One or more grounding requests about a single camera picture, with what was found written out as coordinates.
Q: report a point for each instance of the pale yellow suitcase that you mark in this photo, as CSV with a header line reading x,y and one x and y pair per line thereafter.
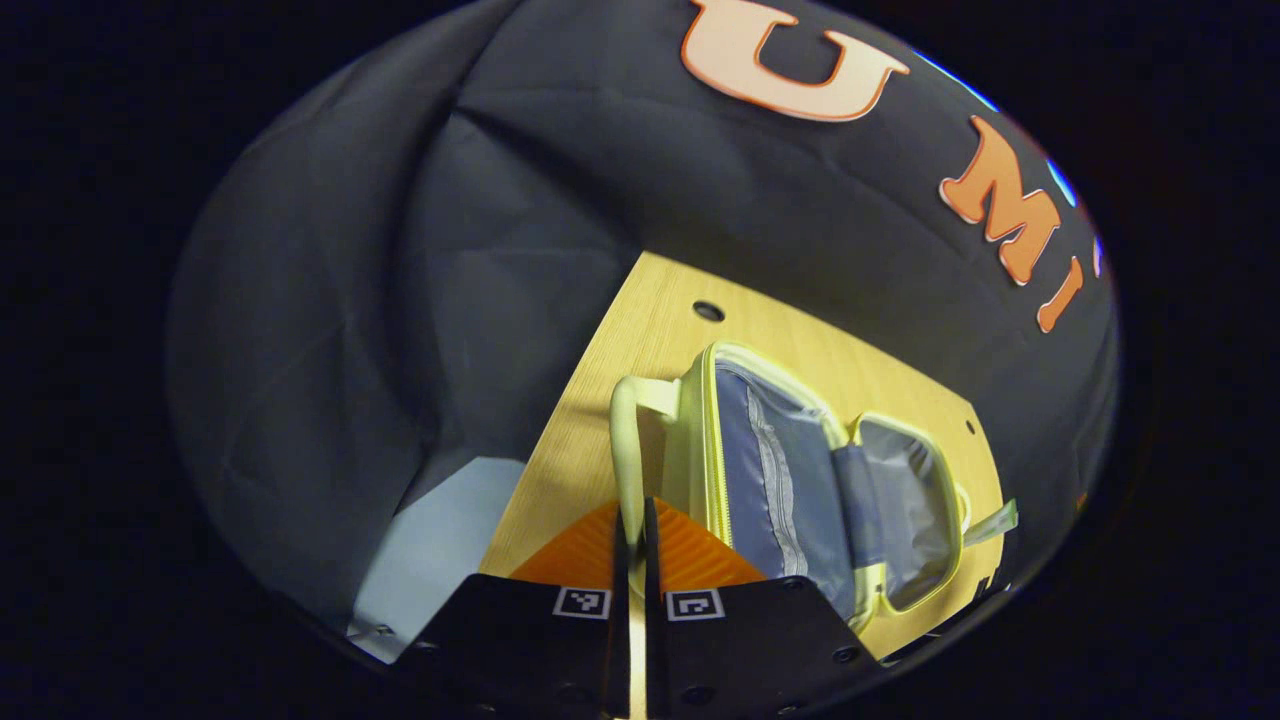
x,y
780,480

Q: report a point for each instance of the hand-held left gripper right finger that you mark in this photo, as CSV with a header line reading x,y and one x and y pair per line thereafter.
x,y
655,650

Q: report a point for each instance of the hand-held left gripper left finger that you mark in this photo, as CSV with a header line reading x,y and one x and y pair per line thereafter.
x,y
620,640

